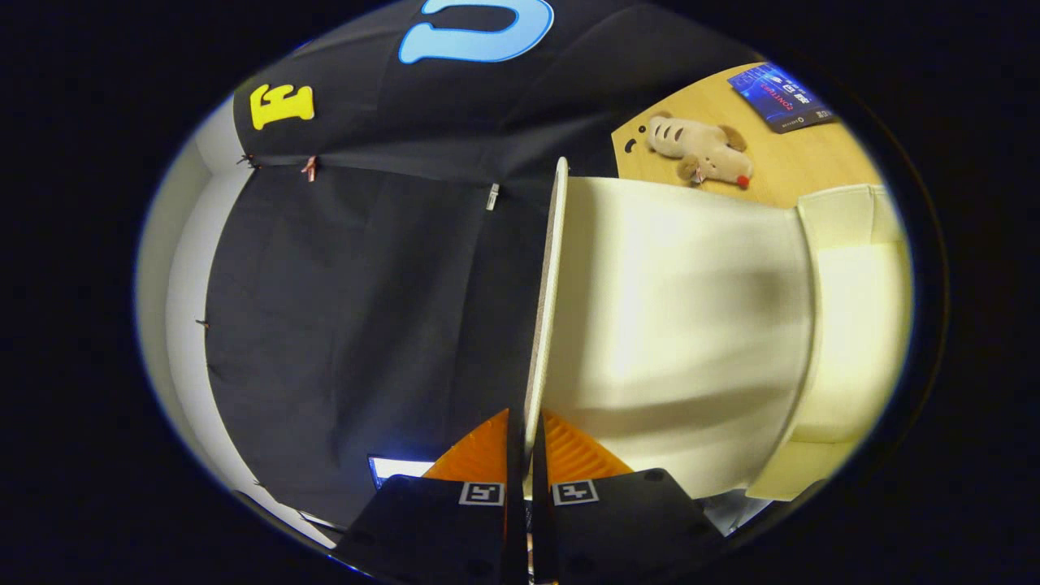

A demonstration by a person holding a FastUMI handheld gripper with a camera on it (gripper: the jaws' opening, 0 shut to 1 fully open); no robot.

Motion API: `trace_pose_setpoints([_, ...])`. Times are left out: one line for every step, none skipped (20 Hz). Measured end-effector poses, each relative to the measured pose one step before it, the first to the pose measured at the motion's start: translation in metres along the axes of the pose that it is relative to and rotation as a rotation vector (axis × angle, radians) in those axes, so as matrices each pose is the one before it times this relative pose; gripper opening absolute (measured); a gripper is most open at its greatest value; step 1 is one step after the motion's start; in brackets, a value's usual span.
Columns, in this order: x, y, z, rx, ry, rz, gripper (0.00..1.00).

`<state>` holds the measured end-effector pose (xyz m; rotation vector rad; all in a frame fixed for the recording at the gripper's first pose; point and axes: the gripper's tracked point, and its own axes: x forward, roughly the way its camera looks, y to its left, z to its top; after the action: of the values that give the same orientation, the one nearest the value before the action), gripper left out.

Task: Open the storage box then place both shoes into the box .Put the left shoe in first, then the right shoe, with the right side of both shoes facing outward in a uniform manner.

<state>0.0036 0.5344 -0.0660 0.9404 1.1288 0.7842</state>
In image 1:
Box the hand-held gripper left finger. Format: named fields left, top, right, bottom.
left=333, top=409, right=529, bottom=585

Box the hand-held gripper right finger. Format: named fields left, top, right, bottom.
left=532, top=410, right=724, bottom=585

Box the beige fabric storage box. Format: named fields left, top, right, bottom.
left=524, top=157, right=915, bottom=501

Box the lit monitor screen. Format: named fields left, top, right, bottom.
left=368, top=455, right=436, bottom=490

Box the black backdrop cloth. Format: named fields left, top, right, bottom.
left=203, top=0, right=765, bottom=529

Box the brown plush toy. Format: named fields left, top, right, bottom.
left=646, top=112, right=754, bottom=189

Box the blue cover book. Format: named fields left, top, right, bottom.
left=727, top=63, right=838, bottom=135

